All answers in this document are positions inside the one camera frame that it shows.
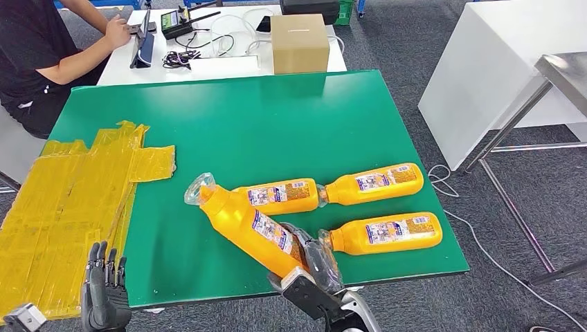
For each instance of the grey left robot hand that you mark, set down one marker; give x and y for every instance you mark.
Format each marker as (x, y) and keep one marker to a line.
(103, 302)

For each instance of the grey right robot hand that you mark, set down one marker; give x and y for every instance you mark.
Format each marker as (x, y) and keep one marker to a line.
(321, 263)

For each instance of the orange detergent bottle clear cap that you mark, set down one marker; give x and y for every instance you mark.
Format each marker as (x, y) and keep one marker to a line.
(293, 207)
(390, 247)
(234, 220)
(376, 196)

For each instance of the person's right forearm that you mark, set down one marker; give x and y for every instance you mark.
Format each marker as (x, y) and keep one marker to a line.
(73, 62)

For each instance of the person's left forearm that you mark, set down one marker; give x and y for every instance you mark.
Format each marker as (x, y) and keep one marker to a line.
(85, 13)

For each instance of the yellow taped flattened cardboard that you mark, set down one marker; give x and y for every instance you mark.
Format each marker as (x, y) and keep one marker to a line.
(59, 206)

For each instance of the white flat box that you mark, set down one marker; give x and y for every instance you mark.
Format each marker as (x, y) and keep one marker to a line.
(224, 66)

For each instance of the brown cardboard box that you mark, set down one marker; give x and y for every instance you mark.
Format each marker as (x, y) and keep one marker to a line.
(300, 43)

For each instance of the black phone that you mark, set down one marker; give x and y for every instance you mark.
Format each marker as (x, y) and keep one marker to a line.
(264, 24)

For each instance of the green plastic crate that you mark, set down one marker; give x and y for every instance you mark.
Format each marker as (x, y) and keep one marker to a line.
(345, 13)

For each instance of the white cabinet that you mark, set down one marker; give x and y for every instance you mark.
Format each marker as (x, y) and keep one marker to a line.
(481, 68)

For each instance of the black carrying case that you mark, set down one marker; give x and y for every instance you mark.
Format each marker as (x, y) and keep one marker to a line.
(312, 9)

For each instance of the tablet in dark case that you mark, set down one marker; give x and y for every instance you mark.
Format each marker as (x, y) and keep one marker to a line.
(146, 50)

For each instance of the person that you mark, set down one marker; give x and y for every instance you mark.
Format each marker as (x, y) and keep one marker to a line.
(27, 46)

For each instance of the person's right hand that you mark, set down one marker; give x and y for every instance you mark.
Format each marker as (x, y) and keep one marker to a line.
(117, 33)

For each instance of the black remote controller with antennas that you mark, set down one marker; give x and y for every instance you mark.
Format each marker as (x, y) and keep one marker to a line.
(176, 25)

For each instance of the dark handheld phone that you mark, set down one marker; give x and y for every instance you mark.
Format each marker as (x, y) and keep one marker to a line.
(150, 27)

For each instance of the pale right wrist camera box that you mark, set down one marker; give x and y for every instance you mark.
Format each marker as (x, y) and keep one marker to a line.
(298, 278)

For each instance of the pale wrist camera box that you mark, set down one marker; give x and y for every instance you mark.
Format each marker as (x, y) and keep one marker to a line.
(25, 318)
(298, 278)

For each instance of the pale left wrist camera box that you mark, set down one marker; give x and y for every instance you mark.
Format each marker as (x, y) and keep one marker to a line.
(25, 318)

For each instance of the steel frame table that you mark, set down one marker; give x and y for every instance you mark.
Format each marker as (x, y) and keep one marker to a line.
(566, 73)

